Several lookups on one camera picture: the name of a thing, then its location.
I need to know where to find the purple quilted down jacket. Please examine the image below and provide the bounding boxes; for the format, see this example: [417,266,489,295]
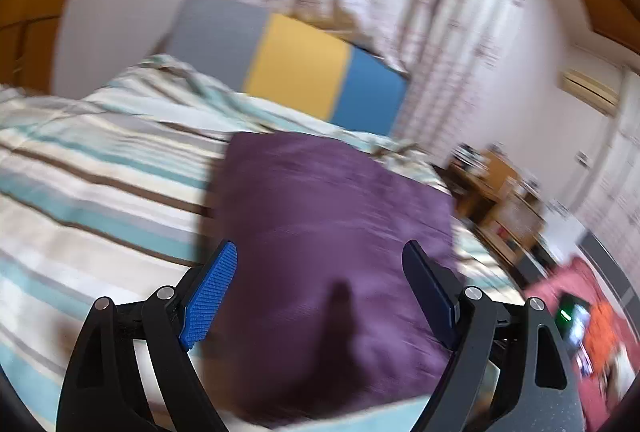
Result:
[214,133,457,426]

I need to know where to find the pink red cloth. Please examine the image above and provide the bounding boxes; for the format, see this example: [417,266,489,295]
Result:
[524,255,639,431]

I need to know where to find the wooden chair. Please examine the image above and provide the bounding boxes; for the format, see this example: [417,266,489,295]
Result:
[477,193,544,266]

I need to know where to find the striped duvet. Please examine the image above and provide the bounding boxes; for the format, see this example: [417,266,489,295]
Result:
[0,53,526,432]

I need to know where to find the wooden desk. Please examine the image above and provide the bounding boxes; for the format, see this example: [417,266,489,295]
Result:
[445,145,520,225]

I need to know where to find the striped pillow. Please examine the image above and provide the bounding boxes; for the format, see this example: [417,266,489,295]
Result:
[89,54,428,163]

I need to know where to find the grey yellow blue headboard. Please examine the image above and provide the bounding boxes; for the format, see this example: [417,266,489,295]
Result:
[163,0,407,136]

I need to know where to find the wall air conditioner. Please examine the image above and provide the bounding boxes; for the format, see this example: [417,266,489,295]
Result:
[561,70,620,118]

